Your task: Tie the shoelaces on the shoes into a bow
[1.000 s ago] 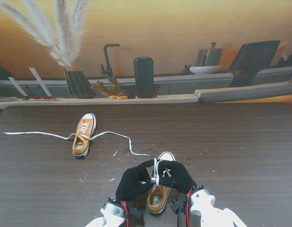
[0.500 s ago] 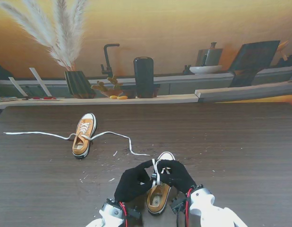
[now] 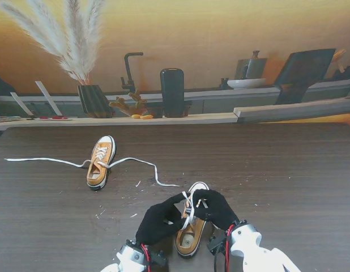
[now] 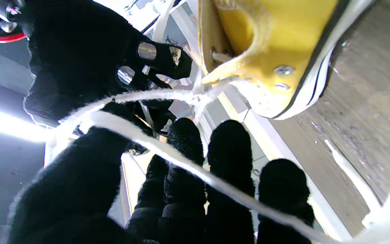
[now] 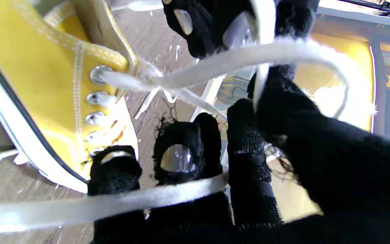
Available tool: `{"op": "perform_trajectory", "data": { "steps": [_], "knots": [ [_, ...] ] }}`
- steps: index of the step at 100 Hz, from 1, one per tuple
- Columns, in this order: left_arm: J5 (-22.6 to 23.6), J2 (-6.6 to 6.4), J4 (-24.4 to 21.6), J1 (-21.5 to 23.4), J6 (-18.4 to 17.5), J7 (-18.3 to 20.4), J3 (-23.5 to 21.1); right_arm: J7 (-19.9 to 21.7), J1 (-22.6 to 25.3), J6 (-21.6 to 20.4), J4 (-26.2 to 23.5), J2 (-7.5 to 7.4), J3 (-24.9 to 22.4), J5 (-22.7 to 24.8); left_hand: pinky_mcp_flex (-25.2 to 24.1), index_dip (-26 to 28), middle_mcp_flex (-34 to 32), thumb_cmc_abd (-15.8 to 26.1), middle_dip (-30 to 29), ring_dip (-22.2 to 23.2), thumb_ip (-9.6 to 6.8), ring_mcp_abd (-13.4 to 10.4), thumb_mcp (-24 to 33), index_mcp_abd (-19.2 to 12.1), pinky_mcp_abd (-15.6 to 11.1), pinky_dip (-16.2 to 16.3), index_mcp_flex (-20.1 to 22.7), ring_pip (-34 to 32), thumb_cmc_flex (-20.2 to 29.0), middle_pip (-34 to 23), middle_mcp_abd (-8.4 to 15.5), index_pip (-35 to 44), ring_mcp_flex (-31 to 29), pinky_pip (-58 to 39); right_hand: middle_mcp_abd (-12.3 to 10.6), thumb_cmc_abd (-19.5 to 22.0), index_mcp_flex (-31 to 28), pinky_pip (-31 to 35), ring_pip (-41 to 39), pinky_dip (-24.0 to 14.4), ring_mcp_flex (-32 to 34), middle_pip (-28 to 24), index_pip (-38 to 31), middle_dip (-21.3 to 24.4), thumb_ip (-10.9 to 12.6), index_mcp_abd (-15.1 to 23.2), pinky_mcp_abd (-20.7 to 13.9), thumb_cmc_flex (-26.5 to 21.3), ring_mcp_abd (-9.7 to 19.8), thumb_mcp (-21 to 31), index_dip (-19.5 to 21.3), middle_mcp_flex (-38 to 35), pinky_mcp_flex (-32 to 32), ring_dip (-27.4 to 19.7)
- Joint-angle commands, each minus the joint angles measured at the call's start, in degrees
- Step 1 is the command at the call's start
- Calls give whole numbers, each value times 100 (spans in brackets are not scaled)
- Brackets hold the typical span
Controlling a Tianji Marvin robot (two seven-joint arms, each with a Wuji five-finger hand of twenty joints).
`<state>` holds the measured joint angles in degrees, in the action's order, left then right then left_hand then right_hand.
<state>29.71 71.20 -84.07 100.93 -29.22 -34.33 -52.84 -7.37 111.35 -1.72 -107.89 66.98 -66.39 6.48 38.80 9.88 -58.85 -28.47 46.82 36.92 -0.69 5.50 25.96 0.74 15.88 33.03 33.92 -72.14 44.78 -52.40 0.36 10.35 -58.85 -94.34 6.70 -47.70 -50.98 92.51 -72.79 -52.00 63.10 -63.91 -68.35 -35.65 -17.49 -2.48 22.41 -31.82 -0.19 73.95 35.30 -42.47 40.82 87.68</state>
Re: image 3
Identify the light wooden shelf plank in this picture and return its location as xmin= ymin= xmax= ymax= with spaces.
xmin=0 ymin=112 xmax=238 ymax=131

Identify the black kitchen faucet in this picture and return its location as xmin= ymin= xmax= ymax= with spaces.
xmin=120 ymin=52 xmax=144 ymax=93

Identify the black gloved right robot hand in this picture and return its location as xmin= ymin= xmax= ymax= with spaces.
xmin=191 ymin=189 xmax=241 ymax=231

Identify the grey metal kettle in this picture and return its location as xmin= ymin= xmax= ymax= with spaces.
xmin=234 ymin=50 xmax=268 ymax=80

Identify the dark ribbed vase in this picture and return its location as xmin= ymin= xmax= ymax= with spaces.
xmin=77 ymin=84 xmax=115 ymax=119

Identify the long white spread shoelace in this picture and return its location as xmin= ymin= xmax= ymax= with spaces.
xmin=4 ymin=147 xmax=181 ymax=188

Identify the grey shelf plank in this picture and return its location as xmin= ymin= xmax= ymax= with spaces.
xmin=233 ymin=97 xmax=350 ymax=124

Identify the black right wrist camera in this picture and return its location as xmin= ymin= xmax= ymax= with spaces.
xmin=207 ymin=235 xmax=228 ymax=256

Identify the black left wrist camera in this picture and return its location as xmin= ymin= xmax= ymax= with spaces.
xmin=149 ymin=249 xmax=167 ymax=266

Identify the long white slanted slat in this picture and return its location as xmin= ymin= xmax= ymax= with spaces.
xmin=35 ymin=80 xmax=63 ymax=117

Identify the white pampas grass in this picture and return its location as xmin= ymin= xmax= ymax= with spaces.
xmin=0 ymin=0 xmax=108 ymax=86

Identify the dark slanted board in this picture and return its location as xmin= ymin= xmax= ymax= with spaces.
xmin=274 ymin=48 xmax=337 ymax=105

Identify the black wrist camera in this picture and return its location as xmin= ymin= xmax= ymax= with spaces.
xmin=149 ymin=249 xmax=167 ymax=266
xmin=207 ymin=235 xmax=228 ymax=256

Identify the short white slanted slat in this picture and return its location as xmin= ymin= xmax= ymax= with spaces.
xmin=10 ymin=92 xmax=34 ymax=119

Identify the white bowl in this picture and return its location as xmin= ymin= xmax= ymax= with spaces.
xmin=226 ymin=78 xmax=267 ymax=90

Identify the red wrist cable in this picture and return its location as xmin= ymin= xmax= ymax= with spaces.
xmin=224 ymin=223 xmax=236 ymax=266
xmin=139 ymin=243 xmax=151 ymax=272

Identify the black cylindrical canister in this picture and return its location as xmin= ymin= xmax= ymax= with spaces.
xmin=159 ymin=67 xmax=185 ymax=118

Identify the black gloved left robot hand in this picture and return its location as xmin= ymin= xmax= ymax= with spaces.
xmin=135 ymin=194 xmax=187 ymax=246

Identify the yellow sneaker with spread lace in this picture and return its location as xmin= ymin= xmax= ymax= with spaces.
xmin=86 ymin=135 xmax=118 ymax=191

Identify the red left wrist cable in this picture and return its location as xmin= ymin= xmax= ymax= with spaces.
xmin=139 ymin=243 xmax=151 ymax=272

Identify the red right wrist cable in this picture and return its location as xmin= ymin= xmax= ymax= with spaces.
xmin=224 ymin=223 xmax=236 ymax=266

